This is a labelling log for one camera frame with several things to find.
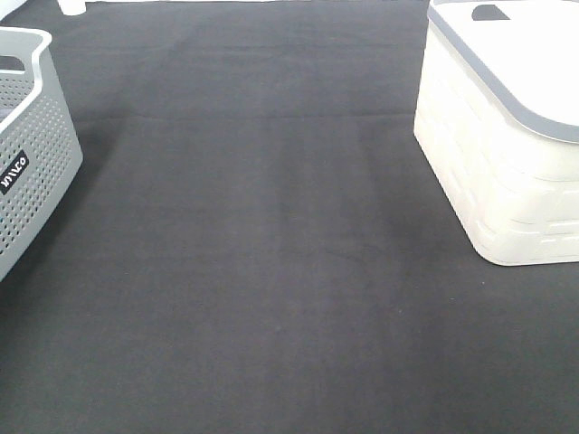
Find grey perforated plastic basket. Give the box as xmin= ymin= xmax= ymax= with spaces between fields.
xmin=1 ymin=27 xmax=83 ymax=276

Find black table cloth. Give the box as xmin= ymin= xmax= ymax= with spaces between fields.
xmin=1 ymin=1 xmax=578 ymax=433

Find white cylindrical object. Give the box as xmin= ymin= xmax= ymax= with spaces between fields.
xmin=57 ymin=0 xmax=87 ymax=16

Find white plastic basket grey rim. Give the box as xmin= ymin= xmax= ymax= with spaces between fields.
xmin=413 ymin=1 xmax=578 ymax=266

